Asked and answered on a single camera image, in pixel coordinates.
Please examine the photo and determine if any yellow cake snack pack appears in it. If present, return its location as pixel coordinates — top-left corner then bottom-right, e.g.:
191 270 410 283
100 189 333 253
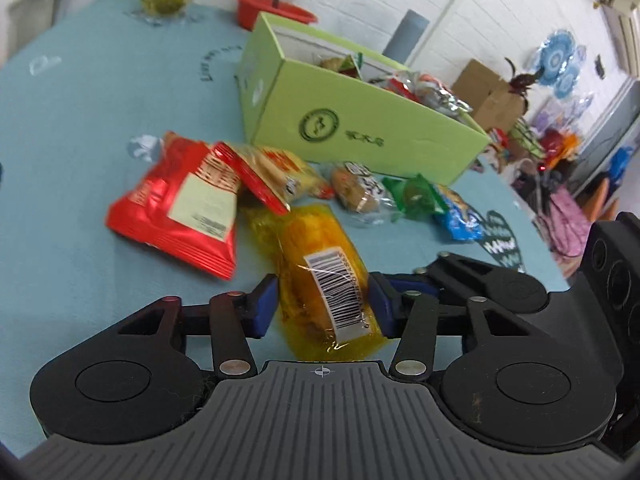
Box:
213 142 334 216

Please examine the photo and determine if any red snack bag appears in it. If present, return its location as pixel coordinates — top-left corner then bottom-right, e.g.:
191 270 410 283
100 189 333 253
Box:
105 131 241 280

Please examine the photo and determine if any air conditioner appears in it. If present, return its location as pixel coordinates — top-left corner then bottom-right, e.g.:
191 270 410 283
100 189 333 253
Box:
593 0 639 79

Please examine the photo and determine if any red plastic basket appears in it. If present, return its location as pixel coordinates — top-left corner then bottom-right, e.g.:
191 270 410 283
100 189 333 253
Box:
236 0 318 30

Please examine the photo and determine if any teal tablecloth with hearts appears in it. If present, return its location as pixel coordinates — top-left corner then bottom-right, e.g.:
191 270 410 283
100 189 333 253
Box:
0 0 572 458

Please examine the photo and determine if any blue paper fan decoration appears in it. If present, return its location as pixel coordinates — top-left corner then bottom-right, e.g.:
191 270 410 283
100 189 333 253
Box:
535 29 576 87

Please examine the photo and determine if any green cardboard box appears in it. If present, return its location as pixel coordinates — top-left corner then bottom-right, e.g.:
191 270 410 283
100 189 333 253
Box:
236 13 489 185

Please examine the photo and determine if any yellow transparent snack pack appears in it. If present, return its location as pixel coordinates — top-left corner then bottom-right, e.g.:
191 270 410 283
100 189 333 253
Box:
246 203 386 362

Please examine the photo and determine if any green corn snack pack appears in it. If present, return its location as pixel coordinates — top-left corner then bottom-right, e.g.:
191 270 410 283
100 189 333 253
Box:
319 52 363 80

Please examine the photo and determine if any silver orange snack pack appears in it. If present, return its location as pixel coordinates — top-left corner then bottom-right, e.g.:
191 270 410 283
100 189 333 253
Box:
384 70 472 118

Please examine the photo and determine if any brown paper bag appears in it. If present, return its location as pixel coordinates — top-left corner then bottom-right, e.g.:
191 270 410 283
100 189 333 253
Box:
452 60 525 132

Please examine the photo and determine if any blue cookie snack pack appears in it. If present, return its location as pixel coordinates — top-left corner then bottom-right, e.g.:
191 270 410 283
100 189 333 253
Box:
434 184 484 243

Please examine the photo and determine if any grey cylinder speaker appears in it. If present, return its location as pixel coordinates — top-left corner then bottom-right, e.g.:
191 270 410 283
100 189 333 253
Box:
382 9 430 63

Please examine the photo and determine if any brown cookie snack pack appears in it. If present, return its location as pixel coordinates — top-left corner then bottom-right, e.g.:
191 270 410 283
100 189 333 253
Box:
328 162 399 226

